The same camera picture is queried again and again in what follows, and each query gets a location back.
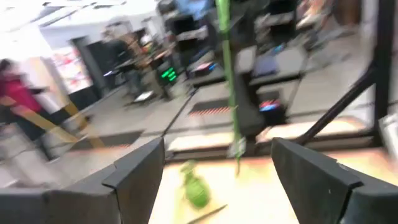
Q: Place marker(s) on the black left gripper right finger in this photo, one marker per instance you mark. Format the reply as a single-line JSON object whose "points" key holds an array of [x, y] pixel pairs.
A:
{"points": [[317, 193]]}

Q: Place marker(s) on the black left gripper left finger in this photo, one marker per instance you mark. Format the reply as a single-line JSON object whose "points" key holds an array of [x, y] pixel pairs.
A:
{"points": [[130, 193]]}

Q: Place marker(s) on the orange artificial tulip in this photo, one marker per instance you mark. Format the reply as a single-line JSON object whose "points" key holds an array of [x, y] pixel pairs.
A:
{"points": [[228, 77]]}

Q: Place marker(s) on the green glass vase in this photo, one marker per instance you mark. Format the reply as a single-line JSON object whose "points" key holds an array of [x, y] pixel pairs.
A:
{"points": [[196, 193]]}

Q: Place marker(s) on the black hazard-striped floor mat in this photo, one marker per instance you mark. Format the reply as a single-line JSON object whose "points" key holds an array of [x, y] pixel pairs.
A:
{"points": [[205, 107]]}

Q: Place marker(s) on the black computer green lights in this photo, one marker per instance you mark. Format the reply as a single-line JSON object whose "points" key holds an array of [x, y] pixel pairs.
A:
{"points": [[168, 74]]}

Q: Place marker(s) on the person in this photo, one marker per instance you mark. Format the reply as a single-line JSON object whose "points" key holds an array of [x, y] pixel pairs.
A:
{"points": [[17, 90]]}

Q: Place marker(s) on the black aluminium table frame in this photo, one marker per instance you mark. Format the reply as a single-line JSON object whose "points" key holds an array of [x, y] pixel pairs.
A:
{"points": [[384, 62]]}

